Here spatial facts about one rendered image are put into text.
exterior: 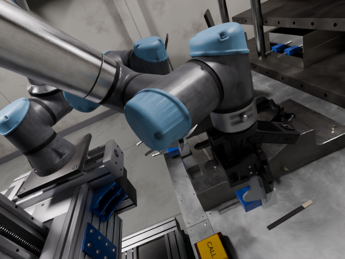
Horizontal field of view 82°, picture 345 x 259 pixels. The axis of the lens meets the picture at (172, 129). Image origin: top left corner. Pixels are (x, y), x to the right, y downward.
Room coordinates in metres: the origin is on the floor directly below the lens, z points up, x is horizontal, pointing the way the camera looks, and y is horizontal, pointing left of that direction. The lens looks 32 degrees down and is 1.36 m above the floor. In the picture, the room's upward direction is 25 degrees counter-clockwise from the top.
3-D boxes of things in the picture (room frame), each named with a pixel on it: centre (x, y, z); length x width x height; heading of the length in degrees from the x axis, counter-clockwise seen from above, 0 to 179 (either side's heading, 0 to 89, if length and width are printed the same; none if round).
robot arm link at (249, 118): (0.27, -0.10, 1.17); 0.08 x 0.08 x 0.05
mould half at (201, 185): (0.51, -0.23, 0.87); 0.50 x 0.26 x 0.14; 90
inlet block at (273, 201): (0.27, -0.08, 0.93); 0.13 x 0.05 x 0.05; 90
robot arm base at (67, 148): (0.65, 0.43, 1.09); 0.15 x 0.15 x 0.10
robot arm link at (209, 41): (0.27, -0.10, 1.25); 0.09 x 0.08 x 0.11; 115
